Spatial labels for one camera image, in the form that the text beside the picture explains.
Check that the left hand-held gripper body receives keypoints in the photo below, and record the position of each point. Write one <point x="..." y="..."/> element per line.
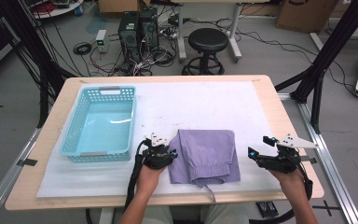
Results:
<point x="157" y="157"/>

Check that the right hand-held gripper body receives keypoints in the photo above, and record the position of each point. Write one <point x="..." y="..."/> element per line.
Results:
<point x="282" y="161"/>

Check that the purple shorts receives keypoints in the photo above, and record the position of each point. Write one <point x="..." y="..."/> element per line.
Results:
<point x="205" y="155"/>

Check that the light blue plastic basket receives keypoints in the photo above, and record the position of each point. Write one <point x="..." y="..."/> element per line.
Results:
<point x="105" y="130"/>

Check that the person's right hand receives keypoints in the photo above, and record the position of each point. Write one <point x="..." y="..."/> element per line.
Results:
<point x="290" y="183"/>

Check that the person's left hand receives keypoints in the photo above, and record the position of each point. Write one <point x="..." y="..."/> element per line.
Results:
<point x="150" y="182"/>

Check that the black tape piece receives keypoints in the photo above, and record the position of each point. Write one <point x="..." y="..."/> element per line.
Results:
<point x="312" y="160"/>
<point x="28" y="162"/>

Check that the white foam mat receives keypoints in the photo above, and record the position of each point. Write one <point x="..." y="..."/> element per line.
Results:
<point x="183" y="102"/>

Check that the black foot pedal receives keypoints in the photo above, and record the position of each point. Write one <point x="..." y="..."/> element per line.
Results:
<point x="267" y="209"/>

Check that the person's legs grey trousers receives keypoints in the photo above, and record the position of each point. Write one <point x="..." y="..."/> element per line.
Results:
<point x="155" y="216"/>

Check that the black round stool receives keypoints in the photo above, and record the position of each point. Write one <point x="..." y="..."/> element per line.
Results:
<point x="208" y="40"/>

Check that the black computer tower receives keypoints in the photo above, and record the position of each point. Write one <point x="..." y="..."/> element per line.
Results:
<point x="149" y="28"/>
<point x="129" y="34"/>

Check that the small white box green light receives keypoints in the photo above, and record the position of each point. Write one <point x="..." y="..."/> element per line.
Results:
<point x="101" y="40"/>

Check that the large cardboard box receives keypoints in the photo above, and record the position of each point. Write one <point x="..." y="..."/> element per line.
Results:
<point x="304" y="15"/>

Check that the small cardboard box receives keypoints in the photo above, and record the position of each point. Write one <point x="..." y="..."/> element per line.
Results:
<point x="118" y="5"/>

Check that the white round table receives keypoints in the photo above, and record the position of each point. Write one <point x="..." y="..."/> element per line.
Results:
<point x="59" y="11"/>

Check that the aluminium rail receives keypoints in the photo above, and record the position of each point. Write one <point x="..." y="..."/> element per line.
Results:
<point x="6" y="183"/>
<point x="323" y="161"/>

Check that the white desk frame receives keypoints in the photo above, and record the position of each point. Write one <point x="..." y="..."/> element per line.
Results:
<point x="181" y="37"/>

